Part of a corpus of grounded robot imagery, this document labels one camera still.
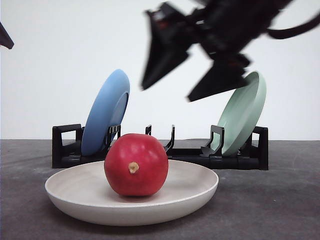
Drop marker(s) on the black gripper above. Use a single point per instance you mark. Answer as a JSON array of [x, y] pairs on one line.
[[227, 30]]

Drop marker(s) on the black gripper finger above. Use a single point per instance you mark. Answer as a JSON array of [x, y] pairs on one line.
[[5, 38]]

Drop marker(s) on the red pomegranate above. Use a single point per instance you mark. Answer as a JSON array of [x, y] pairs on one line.
[[136, 165]]

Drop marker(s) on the white plate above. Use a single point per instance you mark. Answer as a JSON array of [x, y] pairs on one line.
[[84, 193]]

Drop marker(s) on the light green plate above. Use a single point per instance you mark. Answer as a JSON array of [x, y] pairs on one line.
[[242, 111]]

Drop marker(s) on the blue plate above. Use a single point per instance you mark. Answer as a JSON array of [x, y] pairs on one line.
[[107, 109]]

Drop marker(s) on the black cable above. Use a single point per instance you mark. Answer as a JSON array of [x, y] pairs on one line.
[[294, 30]]

